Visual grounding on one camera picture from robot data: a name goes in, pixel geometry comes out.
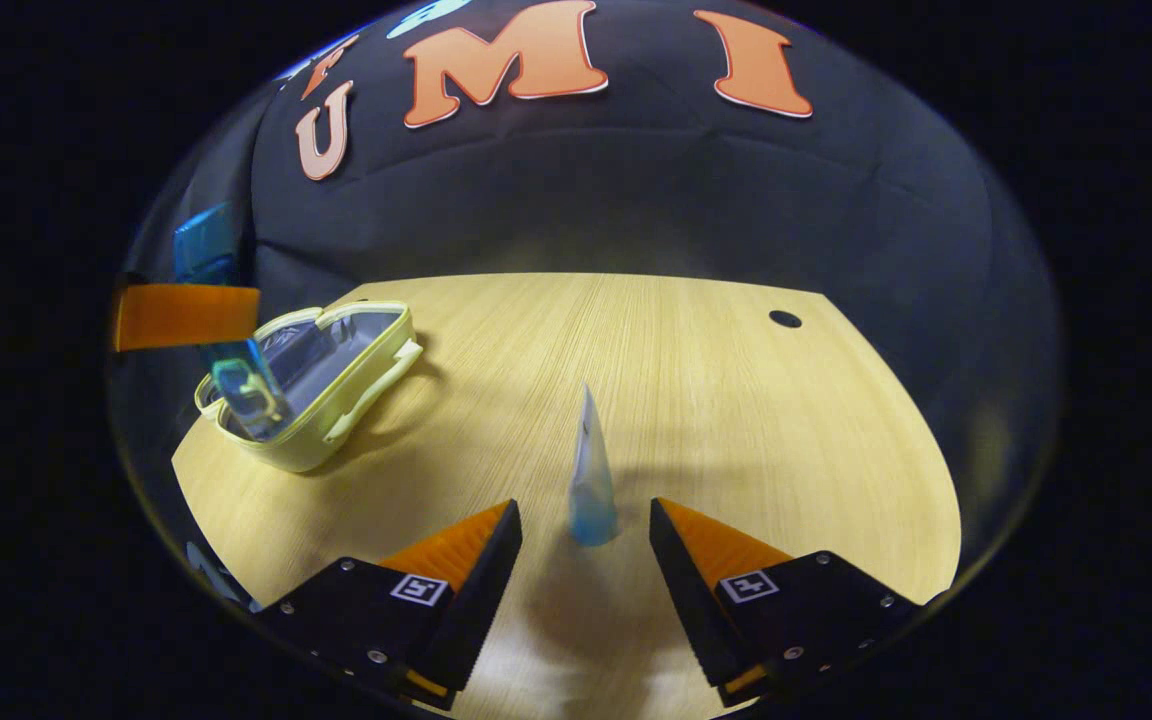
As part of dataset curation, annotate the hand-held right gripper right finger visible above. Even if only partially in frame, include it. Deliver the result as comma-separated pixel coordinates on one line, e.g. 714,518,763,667
649,497,922,707

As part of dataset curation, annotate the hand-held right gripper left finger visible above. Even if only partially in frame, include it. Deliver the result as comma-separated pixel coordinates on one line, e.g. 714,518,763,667
256,498,524,711

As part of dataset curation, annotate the teal clear-capped bottle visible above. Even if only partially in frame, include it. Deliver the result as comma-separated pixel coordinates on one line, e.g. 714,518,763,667
173,203,292,441

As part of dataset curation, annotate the blue cone-shaped tube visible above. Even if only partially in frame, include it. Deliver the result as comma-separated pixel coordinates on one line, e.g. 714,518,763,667
568,383,621,547

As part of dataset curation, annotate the pale yellow suitcase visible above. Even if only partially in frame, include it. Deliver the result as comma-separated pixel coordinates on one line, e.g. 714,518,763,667
194,300,425,473

